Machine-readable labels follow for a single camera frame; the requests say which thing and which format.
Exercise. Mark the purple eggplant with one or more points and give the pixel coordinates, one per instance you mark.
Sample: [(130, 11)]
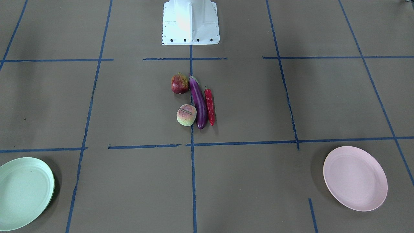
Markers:
[(199, 102)]

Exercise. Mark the pink plate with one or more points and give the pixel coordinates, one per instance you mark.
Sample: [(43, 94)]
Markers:
[(355, 178)]

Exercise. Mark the red apple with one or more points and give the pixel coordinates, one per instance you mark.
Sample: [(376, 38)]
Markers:
[(179, 83)]

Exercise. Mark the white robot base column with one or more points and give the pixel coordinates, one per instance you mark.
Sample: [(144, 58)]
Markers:
[(190, 22)]

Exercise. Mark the green plate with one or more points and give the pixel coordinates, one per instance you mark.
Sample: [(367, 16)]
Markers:
[(27, 185)]

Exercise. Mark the red chili pepper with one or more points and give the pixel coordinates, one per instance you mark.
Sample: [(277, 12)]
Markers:
[(210, 105)]

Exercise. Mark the pale peach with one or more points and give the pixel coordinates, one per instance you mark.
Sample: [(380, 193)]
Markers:
[(186, 115)]

